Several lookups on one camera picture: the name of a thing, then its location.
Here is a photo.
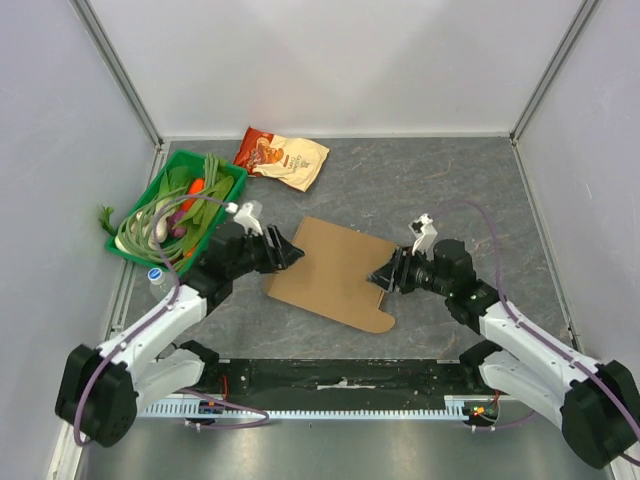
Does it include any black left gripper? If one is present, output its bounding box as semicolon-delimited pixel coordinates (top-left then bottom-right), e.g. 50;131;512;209
228;223;304;279

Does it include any brown cardboard box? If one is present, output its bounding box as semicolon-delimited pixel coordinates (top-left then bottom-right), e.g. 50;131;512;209
264;216;396;334

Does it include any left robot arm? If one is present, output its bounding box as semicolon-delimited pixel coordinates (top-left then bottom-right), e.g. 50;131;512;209
54;223;305;447

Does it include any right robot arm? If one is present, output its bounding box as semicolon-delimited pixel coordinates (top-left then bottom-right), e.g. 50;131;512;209
367;239;639;469

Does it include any cassava chips snack bag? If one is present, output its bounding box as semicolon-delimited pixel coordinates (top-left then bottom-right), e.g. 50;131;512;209
234;127;330;192

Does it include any purple radish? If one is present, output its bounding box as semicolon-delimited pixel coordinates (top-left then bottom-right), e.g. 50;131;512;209
167;209;187;239

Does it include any orange carrot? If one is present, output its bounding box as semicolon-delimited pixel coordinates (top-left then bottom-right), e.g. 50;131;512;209
180;178;206;212

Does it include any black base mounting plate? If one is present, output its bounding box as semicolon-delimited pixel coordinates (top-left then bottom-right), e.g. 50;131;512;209
193;358;494;400

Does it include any clear plastic water bottle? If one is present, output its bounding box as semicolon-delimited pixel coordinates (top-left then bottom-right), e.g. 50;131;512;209
147;267;173;302

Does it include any green long beans bundle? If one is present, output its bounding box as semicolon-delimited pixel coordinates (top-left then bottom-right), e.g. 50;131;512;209
115;154;234;271

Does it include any bok choy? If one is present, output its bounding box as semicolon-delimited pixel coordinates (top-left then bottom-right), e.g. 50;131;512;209
114;166;193;253

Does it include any green plastic basket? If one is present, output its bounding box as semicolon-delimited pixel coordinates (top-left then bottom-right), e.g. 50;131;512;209
99;150;248;275

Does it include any green leafy vegetable outside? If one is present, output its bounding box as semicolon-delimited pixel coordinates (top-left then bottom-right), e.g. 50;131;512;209
98;205;117;237

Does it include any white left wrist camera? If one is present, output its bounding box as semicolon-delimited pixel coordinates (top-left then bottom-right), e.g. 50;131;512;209
225;201;263;236

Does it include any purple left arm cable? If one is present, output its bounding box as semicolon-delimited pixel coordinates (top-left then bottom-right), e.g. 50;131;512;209
72;195;236;446

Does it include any blue slotted cable duct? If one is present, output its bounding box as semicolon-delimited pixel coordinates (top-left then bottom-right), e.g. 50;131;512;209
138;395;469;421

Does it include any aluminium corner post right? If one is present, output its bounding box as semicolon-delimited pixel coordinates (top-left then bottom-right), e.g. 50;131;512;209
509;0;601;146

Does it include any aluminium corner post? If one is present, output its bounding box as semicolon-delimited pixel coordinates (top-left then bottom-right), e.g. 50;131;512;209
70;0;164;148
509;0;601;146

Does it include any aluminium corner post left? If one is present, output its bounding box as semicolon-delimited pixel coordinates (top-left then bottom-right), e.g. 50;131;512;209
70;0;164;148

